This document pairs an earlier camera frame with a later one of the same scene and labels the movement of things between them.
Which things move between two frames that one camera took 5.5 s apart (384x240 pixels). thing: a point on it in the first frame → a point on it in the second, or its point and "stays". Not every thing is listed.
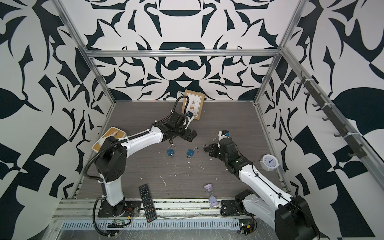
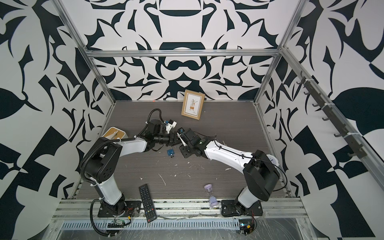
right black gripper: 213,151 → 185,154
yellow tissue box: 113,131 stays
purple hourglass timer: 212,201 stays
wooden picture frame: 195,104 stays
